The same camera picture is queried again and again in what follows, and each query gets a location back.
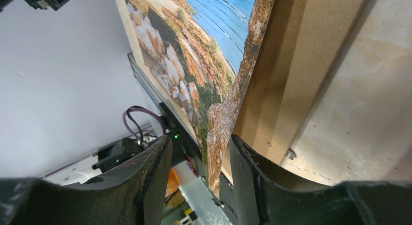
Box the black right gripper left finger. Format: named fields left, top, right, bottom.
left=0, top=135, right=172, bottom=225

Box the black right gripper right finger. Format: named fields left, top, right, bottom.
left=230, top=135, right=412, bottom=225

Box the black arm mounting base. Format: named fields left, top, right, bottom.
left=159, top=102, right=239, bottom=225

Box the landscape beach photo print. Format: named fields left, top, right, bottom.
left=116, top=0, right=275, bottom=193

